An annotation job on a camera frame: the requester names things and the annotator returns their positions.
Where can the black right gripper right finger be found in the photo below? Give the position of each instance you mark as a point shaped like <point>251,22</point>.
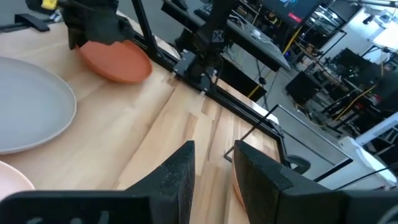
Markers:
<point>267,193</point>

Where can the black frame brace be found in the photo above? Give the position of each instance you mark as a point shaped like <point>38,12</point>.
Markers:
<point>146,28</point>

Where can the orange plate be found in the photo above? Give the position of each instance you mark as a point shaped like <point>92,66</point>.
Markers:
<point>237,189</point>
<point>121,62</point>

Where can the white equipment housing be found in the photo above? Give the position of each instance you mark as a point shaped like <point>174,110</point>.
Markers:
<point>367,155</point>

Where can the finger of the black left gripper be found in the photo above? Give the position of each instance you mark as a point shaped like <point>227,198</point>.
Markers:
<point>75,37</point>
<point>109,31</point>

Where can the black flat bracket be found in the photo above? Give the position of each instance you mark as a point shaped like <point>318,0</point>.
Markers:
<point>31,22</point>

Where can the yellow tag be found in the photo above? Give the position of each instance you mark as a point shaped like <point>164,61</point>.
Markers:
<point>49,3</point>

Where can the pink plate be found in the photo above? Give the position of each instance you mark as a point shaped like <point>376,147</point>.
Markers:
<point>12,180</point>

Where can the dark monitor screen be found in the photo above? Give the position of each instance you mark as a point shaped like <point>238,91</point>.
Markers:
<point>292,12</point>

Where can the grey plate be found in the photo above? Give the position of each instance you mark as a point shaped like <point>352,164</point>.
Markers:
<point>31,105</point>

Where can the black table edge rail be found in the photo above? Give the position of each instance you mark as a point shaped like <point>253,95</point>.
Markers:
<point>236,104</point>

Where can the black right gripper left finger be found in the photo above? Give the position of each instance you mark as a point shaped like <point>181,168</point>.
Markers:
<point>168,186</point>

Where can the black equipment box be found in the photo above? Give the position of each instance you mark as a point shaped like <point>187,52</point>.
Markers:
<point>303,88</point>

